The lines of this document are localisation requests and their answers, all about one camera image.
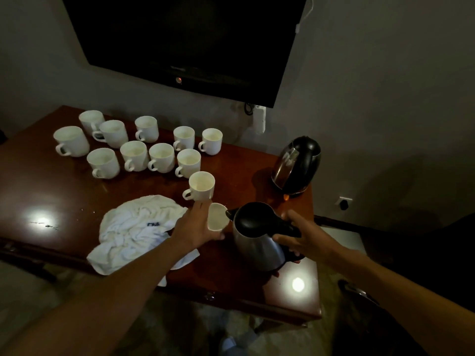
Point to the person's right hand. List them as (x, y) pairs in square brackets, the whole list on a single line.
[(315, 242)]

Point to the person's left hand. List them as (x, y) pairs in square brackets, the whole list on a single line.
[(193, 227)]

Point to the steel kettle with black lid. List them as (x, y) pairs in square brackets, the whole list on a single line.
[(256, 248)]

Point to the group of white cups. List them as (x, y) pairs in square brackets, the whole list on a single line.
[(70, 142)]

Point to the person's right forearm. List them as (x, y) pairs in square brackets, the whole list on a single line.
[(408, 311)]

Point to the person's left forearm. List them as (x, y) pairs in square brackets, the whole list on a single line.
[(92, 311)]

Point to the white paper sheet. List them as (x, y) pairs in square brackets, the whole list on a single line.
[(352, 235)]

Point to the black power plug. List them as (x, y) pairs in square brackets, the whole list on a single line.
[(344, 205)]

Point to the white crumpled cloth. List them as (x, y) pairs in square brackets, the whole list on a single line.
[(130, 229)]

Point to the shiny metal object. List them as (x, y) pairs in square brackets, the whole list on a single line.
[(356, 291)]

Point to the metal drawer knob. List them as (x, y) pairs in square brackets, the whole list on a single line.
[(209, 296)]

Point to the black and steel kettle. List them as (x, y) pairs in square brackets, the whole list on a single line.
[(300, 163)]

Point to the black chair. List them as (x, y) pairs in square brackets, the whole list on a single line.
[(426, 255)]

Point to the dark red wooden table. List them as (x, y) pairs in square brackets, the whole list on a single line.
[(44, 189)]

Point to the white wall socket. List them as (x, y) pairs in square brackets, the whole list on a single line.
[(337, 200)]

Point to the black wall television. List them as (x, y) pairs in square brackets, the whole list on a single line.
[(185, 33)]

